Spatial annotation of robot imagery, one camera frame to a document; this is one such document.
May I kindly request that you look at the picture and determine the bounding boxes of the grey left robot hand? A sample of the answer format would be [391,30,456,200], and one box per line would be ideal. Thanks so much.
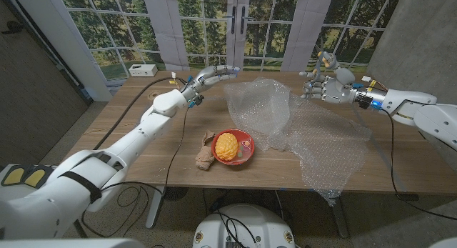
[185,64,241,99]

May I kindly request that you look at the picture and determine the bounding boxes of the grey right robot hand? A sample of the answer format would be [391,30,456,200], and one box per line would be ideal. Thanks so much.
[298,51,358,106]

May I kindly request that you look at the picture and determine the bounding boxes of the orange grey handled scissors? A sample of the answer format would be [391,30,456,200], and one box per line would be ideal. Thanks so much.
[312,38,338,83]

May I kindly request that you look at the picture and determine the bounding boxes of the clear bubble wrap sheet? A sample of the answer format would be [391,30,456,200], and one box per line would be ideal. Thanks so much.
[224,76,373,206]

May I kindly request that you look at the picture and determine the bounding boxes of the red bowl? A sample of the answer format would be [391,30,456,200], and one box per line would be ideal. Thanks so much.
[211,129,256,167]

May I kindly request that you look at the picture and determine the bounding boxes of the white power strip box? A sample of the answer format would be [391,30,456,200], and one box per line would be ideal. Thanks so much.
[128,64,159,78]

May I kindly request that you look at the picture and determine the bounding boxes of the yellow textured toy fruit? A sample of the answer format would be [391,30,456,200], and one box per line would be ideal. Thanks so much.
[214,132,239,162]

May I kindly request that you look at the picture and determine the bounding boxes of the crumpled beige cloth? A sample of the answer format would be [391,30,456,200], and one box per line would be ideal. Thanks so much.
[194,130,217,171]

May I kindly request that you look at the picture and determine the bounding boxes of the printed forest window backdrop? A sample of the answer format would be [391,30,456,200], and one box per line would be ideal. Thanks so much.
[56,0,404,81]

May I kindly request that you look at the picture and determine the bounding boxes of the loose brown twine strand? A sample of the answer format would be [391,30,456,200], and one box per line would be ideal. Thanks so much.
[84,123,140,135]

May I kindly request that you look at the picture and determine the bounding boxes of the black round ribbed object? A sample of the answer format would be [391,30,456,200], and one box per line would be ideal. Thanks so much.
[163,186,189,202]

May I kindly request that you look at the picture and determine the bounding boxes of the grey table leg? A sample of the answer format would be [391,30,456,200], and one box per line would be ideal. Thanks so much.
[330,197,350,239]

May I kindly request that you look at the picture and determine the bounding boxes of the white table leg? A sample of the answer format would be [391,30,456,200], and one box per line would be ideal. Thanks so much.
[145,186,166,229]

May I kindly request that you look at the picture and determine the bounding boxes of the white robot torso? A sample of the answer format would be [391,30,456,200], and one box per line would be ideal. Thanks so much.
[192,204,296,248]

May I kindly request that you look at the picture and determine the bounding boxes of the yellow black foot pedal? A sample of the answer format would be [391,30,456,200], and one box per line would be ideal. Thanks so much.
[1,164,54,188]

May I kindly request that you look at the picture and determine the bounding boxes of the thin black left wrist cable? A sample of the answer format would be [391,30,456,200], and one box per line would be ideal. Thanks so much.
[81,106,190,239]

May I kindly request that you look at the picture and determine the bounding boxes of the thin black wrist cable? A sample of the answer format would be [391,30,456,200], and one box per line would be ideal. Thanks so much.
[81,106,190,239]
[383,109,457,222]

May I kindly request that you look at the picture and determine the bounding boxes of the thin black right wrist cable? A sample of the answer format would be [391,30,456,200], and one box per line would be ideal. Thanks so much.
[383,109,457,222]

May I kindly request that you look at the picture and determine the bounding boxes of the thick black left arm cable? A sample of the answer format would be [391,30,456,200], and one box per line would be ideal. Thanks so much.
[93,76,189,151]

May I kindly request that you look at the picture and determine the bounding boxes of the black wall hook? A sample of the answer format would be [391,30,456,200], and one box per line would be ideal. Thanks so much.
[1,21,22,34]

